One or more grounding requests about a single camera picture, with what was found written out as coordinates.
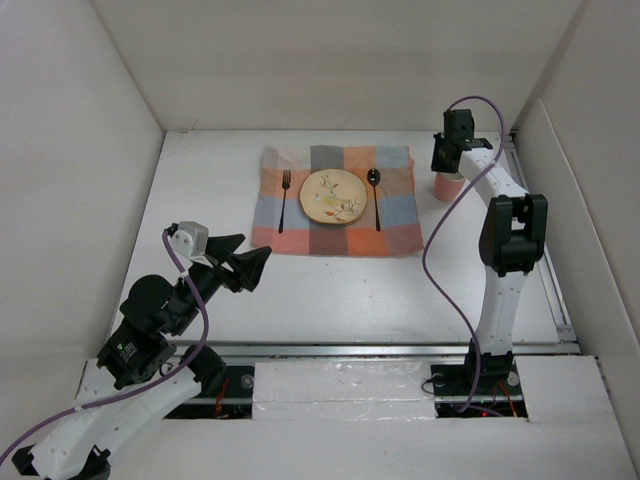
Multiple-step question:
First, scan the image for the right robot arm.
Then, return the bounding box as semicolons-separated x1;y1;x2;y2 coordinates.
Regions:
431;108;548;398

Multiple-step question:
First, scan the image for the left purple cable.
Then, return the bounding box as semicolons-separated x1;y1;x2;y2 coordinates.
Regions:
0;227;211;469

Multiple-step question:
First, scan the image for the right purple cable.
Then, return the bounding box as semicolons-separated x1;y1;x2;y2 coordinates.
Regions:
422;95;507;417

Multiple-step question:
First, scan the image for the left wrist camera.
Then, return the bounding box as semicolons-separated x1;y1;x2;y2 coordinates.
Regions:
169;221;212;267

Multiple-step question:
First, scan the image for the white foam block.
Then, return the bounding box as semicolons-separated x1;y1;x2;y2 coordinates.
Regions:
252;360;436;421

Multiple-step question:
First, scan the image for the black fork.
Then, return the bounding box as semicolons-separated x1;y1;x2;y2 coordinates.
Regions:
278;170;292;234

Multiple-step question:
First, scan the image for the aluminium rail right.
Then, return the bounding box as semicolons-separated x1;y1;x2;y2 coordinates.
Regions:
500;130;581;343

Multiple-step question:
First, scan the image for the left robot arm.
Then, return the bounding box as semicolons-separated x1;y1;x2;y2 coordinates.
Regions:
2;222;272;479

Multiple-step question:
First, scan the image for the aluminium rail front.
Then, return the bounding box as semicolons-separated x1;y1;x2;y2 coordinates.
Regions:
164;339;581;361

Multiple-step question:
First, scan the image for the checkered cloth placemat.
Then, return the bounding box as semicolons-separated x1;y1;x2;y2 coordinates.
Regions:
251;145;424;257

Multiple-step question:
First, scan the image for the aluminium rail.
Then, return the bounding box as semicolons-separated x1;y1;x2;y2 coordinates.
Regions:
500;130;581;343
164;339;581;361

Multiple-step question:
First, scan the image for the purple cable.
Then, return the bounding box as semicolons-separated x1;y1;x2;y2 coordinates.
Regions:
0;227;211;469
422;95;507;417

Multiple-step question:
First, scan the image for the bird pattern plate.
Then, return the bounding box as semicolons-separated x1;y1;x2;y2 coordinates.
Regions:
299;169;368;225

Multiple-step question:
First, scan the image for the pink mug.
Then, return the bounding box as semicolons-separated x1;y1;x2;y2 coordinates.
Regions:
434;172;466;203

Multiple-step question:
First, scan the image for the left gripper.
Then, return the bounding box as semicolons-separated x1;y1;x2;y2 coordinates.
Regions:
170;233;271;334

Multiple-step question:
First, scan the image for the black spoon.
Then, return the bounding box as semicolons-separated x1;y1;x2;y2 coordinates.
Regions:
367;168;381;232

